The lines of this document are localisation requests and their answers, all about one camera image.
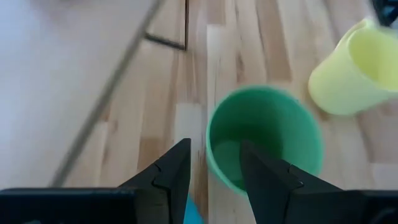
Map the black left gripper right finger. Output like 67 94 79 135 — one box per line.
239 139 343 224

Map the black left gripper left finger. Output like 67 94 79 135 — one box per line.
118 138 192 224

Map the green plastic cup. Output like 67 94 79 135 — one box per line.
205 84 324 197

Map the yellow mug with handle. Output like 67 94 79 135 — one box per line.
307 17 398 116

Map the teal blue cloth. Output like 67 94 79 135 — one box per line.
183 194 205 224

